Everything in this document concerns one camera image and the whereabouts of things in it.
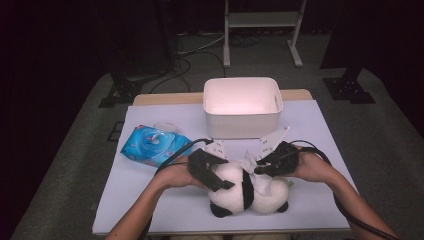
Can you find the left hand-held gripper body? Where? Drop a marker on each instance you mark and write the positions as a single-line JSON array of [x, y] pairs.
[[200, 165]]

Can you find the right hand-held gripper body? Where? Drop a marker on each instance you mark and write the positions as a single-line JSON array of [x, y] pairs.
[[286, 160]]

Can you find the white wet wipe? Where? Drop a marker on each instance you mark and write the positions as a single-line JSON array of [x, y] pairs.
[[265, 185], [154, 137]]

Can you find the panda plush toy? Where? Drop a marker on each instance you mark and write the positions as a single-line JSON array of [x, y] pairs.
[[230, 196]]

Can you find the white plastic storage bin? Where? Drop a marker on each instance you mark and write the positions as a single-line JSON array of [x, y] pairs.
[[240, 126]]

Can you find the blue wet wipes pack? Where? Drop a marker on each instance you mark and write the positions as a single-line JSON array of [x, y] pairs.
[[136, 146]]

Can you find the person's left hand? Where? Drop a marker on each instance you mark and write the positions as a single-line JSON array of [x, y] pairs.
[[176, 175]]

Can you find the person's right hand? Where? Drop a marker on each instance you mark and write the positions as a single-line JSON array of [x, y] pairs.
[[315, 166]]

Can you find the white table mat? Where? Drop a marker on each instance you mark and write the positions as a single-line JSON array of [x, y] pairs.
[[166, 213]]

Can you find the wooden table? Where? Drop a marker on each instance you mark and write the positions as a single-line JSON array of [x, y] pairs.
[[166, 99]]

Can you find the black stand base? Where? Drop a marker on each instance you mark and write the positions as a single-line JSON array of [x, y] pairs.
[[348, 90], [121, 93]]

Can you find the white metal stand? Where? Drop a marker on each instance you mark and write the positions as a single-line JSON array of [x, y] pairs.
[[261, 19]]

